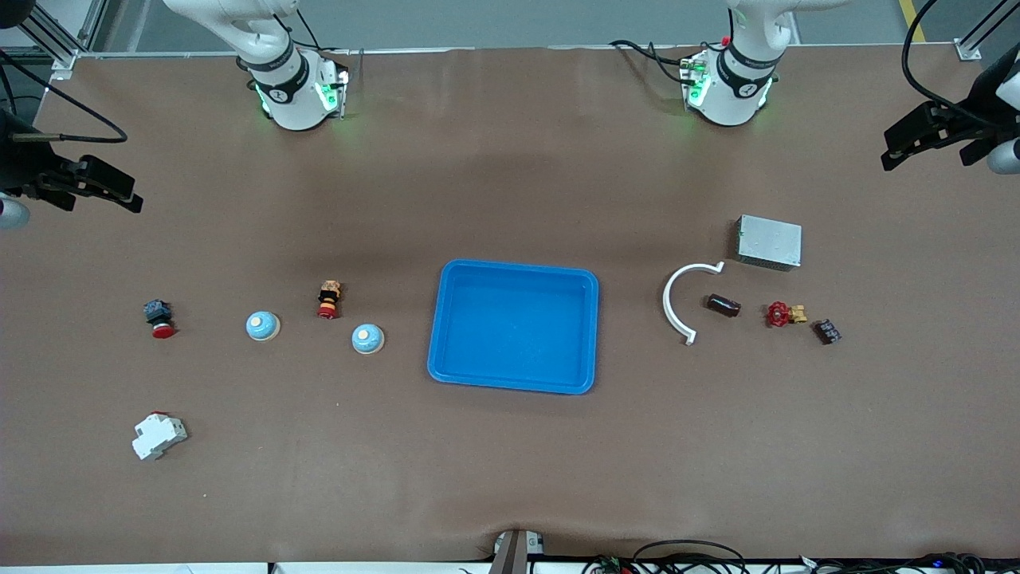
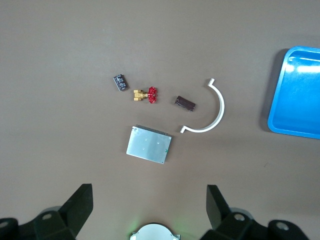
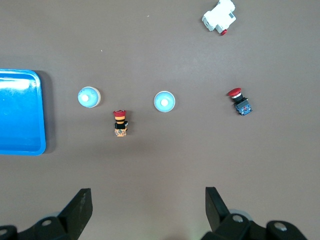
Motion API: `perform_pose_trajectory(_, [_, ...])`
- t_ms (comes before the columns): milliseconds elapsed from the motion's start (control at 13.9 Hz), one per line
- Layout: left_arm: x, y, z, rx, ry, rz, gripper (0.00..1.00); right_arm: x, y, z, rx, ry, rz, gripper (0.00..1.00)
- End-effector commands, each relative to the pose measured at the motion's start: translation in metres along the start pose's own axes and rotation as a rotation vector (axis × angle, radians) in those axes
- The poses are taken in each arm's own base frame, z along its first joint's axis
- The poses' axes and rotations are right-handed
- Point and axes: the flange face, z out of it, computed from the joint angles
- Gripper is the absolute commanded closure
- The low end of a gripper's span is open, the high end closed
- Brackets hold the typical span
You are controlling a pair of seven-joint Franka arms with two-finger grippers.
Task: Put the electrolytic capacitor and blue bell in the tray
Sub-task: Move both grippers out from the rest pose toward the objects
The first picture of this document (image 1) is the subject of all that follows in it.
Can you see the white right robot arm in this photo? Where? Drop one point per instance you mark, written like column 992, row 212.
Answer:
column 291, row 96

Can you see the red handwheel brass valve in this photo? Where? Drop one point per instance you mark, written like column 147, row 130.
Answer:
column 778, row 314

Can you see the aluminium frame post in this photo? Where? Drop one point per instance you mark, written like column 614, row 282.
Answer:
column 65, row 62
column 968, row 52

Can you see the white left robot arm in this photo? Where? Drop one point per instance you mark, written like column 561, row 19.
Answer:
column 737, row 96

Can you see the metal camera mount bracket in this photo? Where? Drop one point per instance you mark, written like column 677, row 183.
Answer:
column 510, row 554

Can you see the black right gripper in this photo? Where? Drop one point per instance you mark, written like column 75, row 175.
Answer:
column 24, row 171

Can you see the grey metal box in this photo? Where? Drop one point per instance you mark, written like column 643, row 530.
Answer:
column 769, row 241

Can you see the red emergency stop button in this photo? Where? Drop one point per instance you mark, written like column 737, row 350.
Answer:
column 158, row 312

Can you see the brown table cover mat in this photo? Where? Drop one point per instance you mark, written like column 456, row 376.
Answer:
column 510, row 478

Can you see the white curved plastic clip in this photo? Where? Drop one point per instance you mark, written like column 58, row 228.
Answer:
column 666, row 304

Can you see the orange red push button switch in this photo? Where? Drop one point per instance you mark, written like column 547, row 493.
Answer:
column 328, row 299

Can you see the blue plastic tray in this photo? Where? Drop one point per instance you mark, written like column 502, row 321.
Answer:
column 510, row 327

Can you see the blue bell with cream knob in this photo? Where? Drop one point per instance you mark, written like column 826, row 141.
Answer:
column 262, row 326
column 367, row 340

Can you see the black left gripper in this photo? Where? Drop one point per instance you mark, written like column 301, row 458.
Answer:
column 969, row 125

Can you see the small black connector block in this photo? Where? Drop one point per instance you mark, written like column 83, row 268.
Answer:
column 827, row 332

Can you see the white circuit breaker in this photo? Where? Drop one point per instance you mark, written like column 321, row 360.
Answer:
column 158, row 437

